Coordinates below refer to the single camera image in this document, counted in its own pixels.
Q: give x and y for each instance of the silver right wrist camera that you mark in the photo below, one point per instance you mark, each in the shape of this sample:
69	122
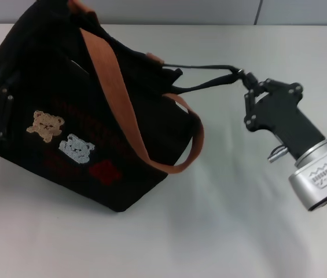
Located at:
310	185

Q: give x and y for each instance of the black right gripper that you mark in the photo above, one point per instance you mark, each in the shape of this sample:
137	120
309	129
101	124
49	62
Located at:
282	113

